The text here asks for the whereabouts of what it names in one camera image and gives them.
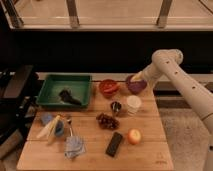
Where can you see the dark object in tray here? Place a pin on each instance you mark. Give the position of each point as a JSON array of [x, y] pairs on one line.
[[66, 96]]

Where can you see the blue small bowl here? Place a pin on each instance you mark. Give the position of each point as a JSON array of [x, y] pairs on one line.
[[59, 129]]

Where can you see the white paper cup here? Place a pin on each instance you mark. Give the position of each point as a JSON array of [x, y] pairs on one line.
[[133, 104]]

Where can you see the small metal cup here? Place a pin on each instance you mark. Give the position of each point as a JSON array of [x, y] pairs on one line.
[[115, 107]]

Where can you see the black rectangular block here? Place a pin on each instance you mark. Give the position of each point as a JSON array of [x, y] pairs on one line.
[[114, 144]]

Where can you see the metal spoon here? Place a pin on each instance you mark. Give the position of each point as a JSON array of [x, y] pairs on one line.
[[69, 122]]

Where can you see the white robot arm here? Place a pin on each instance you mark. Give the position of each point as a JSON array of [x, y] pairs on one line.
[[167, 62]]

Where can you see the red pepper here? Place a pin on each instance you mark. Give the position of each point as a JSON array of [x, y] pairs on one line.
[[109, 88]]

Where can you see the orange apple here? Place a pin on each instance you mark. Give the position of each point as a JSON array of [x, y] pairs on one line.
[[134, 136]]

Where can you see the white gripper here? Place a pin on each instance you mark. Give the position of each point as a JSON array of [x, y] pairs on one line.
[[150, 74]]

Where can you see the green plastic tray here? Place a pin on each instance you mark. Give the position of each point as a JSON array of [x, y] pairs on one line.
[[79, 86]]

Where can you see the red bowl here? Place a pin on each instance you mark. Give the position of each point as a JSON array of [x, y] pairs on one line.
[[107, 81]]

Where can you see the blue grey cloth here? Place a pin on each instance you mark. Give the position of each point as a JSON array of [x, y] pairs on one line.
[[74, 146]]

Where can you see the blue sponge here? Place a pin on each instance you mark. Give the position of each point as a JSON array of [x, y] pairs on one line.
[[46, 118]]

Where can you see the bunch of dark grapes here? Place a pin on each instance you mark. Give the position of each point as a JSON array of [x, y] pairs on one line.
[[107, 122]]

